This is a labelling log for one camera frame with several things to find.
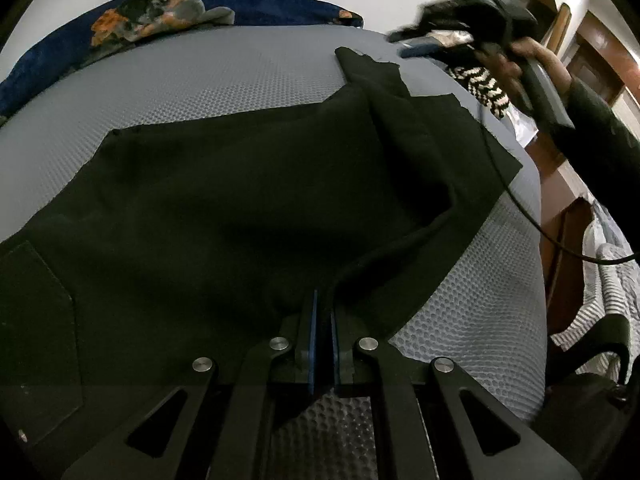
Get black pants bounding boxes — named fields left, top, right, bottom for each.
left=0, top=46, right=524, bottom=461

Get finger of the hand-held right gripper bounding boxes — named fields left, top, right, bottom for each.
left=400, top=40, right=476, bottom=59
left=387, top=0, right=476, bottom=44

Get black white striped cloth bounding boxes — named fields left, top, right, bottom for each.
left=446, top=62, right=512, bottom=122

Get wooden bed frame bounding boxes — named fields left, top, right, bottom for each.
left=525, top=130, right=597, bottom=337

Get wooden wardrobe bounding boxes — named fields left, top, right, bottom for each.
left=567, top=9, right=640, bottom=111

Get person's right hand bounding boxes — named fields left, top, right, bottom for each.
left=479, top=37, right=573, bottom=113

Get black chair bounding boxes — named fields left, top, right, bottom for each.
left=520, top=314, right=640, bottom=480

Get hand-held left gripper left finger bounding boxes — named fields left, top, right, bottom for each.
left=60, top=289, right=320, bottom=480

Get white quilted blanket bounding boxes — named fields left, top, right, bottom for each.
left=549, top=200, right=640, bottom=387

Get black cable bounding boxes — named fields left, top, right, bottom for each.
left=475, top=100, right=640, bottom=266

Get blue printed blanket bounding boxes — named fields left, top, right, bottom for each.
left=0, top=0, right=364, bottom=122

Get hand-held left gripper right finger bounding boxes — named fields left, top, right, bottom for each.
left=329, top=309, right=582, bottom=480

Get grey mesh bed mattress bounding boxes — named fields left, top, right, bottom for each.
left=0, top=25, right=549, bottom=423

